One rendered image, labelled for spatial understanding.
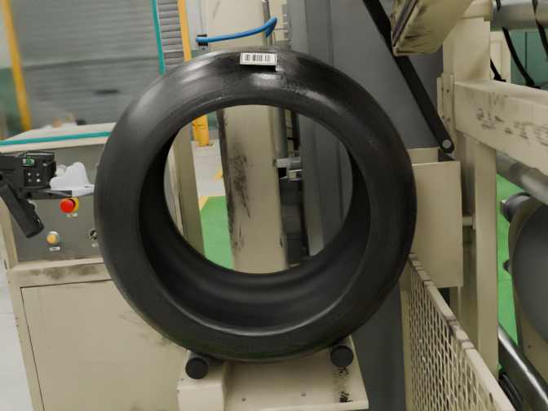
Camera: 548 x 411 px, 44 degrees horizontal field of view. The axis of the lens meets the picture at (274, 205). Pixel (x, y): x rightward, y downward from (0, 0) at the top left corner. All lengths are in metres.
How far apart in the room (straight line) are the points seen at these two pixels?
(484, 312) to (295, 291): 0.47
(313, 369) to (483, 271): 0.47
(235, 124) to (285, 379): 0.58
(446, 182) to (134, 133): 0.72
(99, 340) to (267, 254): 0.74
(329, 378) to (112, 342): 0.90
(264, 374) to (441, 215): 0.53
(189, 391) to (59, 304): 0.88
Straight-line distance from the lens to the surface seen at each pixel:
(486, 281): 1.67
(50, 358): 2.24
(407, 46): 1.43
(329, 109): 1.15
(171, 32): 10.77
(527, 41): 11.01
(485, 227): 1.63
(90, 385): 2.25
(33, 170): 1.34
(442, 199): 1.57
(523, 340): 2.04
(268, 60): 1.15
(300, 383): 1.44
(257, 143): 1.56
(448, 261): 1.61
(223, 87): 1.14
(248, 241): 1.62
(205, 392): 1.36
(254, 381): 1.47
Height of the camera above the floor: 1.51
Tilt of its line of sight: 14 degrees down
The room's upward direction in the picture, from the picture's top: 5 degrees counter-clockwise
